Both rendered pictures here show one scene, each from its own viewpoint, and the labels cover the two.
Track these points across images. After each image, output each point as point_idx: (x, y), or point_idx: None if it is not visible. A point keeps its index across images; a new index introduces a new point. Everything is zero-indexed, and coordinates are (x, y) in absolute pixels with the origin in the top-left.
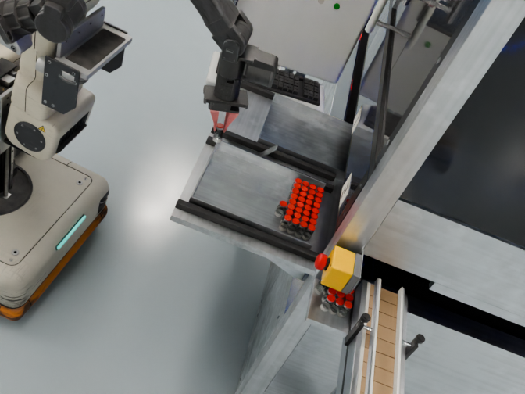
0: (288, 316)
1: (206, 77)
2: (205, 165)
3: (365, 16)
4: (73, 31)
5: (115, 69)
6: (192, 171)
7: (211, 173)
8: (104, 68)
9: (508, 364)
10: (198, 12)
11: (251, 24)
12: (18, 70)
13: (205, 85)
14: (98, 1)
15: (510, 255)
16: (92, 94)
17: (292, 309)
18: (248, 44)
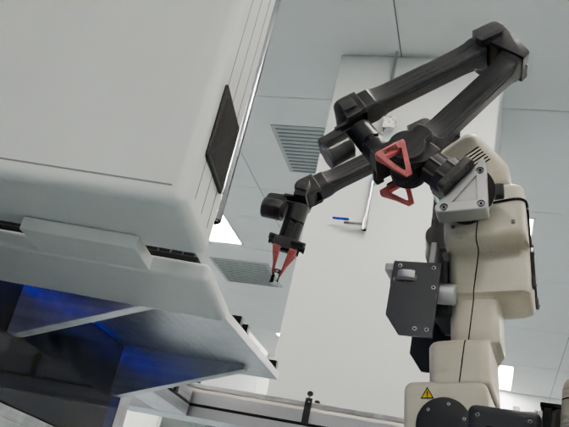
0: (122, 425)
1: (224, 311)
2: (253, 335)
3: None
4: (425, 253)
5: (392, 324)
6: (262, 352)
7: None
8: (408, 332)
9: None
10: (339, 190)
11: (299, 180)
12: (500, 364)
13: (304, 243)
14: (444, 239)
15: None
16: (411, 382)
17: (124, 414)
18: (292, 195)
